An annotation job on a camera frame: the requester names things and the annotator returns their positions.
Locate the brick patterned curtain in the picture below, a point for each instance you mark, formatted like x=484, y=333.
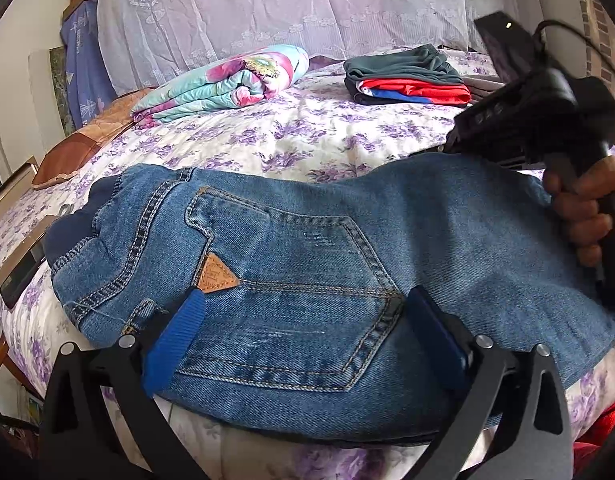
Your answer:
x=600, y=25

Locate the folded black garment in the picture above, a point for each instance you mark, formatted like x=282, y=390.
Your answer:
x=357, y=96

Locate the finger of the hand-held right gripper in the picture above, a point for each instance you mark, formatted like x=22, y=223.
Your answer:
x=430, y=151

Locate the blue patterned cloth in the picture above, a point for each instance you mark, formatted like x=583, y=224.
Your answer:
x=85, y=70

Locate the folded blue garment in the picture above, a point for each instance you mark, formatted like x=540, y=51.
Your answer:
x=387, y=95

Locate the white lace cover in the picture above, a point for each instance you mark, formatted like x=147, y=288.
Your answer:
x=287, y=10

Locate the red cloth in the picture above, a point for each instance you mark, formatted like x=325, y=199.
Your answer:
x=602, y=450

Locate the bed with purple floral sheet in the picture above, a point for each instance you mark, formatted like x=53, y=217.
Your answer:
x=312, y=130

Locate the green marbled picture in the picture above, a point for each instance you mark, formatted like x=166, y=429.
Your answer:
x=61, y=90

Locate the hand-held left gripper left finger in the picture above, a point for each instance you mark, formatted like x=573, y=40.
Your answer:
x=175, y=340

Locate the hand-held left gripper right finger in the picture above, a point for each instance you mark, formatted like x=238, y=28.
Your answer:
x=437, y=335

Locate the folded dark green garment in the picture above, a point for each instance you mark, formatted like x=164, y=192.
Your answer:
x=402, y=65

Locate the brown patchwork cushion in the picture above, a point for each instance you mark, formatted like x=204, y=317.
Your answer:
x=72, y=152

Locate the folded red garment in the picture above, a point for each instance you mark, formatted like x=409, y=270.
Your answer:
x=422, y=91

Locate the dark framed panel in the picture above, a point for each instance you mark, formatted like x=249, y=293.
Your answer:
x=20, y=272

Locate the person's right hand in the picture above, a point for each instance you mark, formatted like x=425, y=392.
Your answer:
x=582, y=215

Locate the folded floral quilt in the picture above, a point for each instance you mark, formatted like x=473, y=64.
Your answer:
x=212, y=90

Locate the folded grey pants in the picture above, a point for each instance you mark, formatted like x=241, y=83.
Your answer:
x=480, y=85

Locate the blue denim pants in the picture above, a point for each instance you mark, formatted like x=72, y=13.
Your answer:
x=297, y=260

